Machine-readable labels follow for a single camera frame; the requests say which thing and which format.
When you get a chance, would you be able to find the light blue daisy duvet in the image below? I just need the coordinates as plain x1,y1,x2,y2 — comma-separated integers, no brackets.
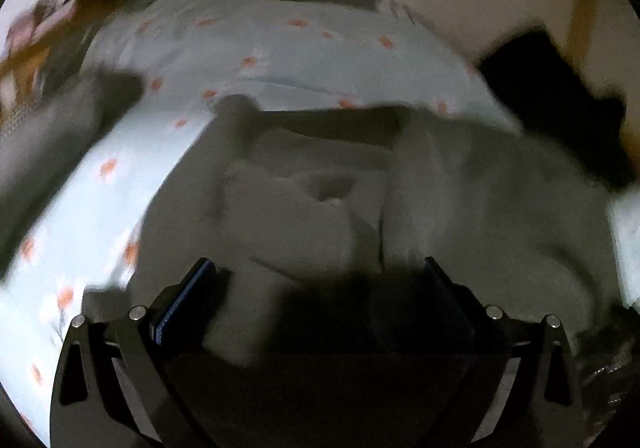
0,0,640,434

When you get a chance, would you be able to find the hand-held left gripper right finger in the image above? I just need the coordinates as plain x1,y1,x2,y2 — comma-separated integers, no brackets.
422,255,588,448

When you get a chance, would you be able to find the black clothes pile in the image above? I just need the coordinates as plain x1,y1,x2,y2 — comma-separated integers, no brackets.
477,28,630,190

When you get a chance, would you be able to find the dark green zip hoodie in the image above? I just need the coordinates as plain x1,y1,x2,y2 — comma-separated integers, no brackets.
130,96,626,369

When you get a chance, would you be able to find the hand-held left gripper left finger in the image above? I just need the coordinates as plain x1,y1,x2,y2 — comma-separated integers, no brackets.
47,257,221,448

